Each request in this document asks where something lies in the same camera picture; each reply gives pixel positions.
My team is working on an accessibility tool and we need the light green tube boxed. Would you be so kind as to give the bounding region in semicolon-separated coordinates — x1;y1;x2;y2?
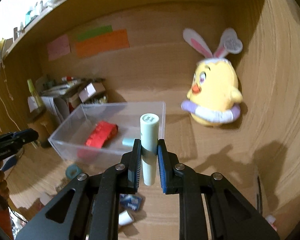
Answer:
140;113;160;186

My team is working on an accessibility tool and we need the left hand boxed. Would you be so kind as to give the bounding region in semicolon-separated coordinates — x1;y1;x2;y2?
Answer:
0;161;10;200

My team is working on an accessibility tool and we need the pink tube white cap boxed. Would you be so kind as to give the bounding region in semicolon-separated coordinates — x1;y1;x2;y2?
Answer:
118;210;134;227

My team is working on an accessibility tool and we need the green spray bottle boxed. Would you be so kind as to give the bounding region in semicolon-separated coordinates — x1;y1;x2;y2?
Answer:
27;79;45;112

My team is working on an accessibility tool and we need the blue white packet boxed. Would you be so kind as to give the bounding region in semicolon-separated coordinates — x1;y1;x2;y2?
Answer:
119;194;142;212

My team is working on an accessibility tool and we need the white paper box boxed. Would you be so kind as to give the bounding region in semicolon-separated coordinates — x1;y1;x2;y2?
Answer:
27;96;70;130

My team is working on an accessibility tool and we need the teal tape roll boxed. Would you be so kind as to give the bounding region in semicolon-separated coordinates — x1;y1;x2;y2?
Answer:
65;164;82;180

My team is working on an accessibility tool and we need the clear plastic storage bin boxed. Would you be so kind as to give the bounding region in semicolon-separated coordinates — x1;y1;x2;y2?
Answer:
49;102;166;168

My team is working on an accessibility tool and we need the red packet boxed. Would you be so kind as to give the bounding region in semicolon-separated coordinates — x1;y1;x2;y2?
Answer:
85;121;119;148

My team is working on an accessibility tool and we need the small teal box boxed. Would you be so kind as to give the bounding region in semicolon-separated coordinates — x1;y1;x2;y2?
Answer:
122;138;134;147

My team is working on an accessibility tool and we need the small cardboard box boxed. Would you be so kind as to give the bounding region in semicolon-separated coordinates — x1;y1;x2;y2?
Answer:
79;82;106;103

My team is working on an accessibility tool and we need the pink sticky note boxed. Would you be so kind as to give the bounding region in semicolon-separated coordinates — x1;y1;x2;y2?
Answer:
46;34;71;61

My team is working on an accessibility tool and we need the green sticky note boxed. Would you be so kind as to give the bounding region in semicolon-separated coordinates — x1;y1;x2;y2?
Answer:
76;25;113;42

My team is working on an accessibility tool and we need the yellow chick plush toy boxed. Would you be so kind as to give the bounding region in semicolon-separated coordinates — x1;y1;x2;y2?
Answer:
181;28;243;127

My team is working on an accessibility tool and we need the orange sticky note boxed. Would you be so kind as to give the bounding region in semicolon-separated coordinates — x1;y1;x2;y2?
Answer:
75;29;129;57

